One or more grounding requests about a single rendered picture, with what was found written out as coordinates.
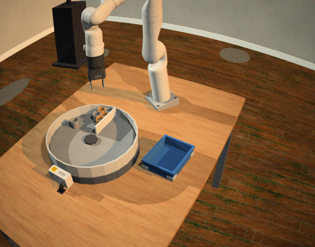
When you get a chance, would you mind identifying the blue open-top crate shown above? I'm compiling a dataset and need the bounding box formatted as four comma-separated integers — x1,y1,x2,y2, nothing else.
141,134,194,182

